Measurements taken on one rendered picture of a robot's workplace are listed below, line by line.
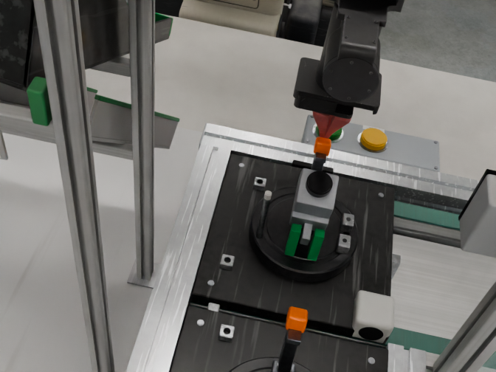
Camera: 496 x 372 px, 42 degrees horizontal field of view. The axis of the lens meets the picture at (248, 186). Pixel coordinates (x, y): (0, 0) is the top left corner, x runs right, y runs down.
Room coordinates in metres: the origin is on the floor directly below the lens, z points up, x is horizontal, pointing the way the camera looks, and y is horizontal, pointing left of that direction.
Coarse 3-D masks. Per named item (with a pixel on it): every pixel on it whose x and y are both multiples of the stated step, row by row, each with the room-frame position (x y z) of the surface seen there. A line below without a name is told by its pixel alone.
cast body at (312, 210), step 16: (304, 176) 0.51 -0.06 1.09; (320, 176) 0.50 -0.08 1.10; (336, 176) 0.51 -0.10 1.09; (304, 192) 0.49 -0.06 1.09; (320, 192) 0.48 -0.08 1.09; (336, 192) 0.49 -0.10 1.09; (304, 208) 0.48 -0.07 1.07; (320, 208) 0.47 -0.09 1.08; (304, 224) 0.48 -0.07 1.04; (320, 224) 0.48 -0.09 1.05; (304, 240) 0.46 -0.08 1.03
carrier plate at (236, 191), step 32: (256, 160) 0.63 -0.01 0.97; (224, 192) 0.56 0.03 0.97; (256, 192) 0.57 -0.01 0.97; (352, 192) 0.60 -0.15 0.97; (384, 192) 0.61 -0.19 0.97; (224, 224) 0.51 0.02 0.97; (384, 224) 0.56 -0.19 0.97; (256, 256) 0.47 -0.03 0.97; (384, 256) 0.50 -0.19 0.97; (224, 288) 0.41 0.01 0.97; (256, 288) 0.42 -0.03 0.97; (288, 288) 0.43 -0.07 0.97; (320, 288) 0.44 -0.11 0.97; (352, 288) 0.45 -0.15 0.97; (384, 288) 0.45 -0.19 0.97; (320, 320) 0.39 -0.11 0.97; (352, 320) 0.40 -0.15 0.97
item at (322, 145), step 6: (318, 138) 0.59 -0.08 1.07; (324, 138) 0.60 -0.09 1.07; (318, 144) 0.58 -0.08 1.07; (324, 144) 0.58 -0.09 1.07; (330, 144) 0.58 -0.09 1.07; (318, 150) 0.58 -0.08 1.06; (324, 150) 0.58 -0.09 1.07; (318, 156) 0.57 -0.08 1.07; (324, 156) 0.57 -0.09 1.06; (318, 162) 0.58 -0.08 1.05; (324, 162) 0.56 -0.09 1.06; (312, 168) 0.57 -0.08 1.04; (318, 168) 0.57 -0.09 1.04
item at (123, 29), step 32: (0, 0) 0.37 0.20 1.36; (32, 0) 0.37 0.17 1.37; (96, 0) 0.45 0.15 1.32; (0, 32) 0.36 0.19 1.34; (32, 32) 0.36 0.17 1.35; (96, 32) 0.44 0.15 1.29; (128, 32) 0.50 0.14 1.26; (160, 32) 0.57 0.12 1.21; (0, 64) 0.35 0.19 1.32; (32, 64) 0.35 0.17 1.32; (96, 64) 0.44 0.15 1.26
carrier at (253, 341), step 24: (192, 312) 0.37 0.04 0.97; (216, 312) 0.38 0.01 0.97; (192, 336) 0.34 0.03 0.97; (216, 336) 0.35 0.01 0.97; (240, 336) 0.36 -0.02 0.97; (264, 336) 0.36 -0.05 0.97; (312, 336) 0.37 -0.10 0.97; (192, 360) 0.32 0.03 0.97; (216, 360) 0.32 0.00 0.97; (240, 360) 0.33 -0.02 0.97; (264, 360) 0.32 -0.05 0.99; (312, 360) 0.34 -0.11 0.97; (336, 360) 0.35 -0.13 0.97; (360, 360) 0.35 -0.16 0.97; (384, 360) 0.36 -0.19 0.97
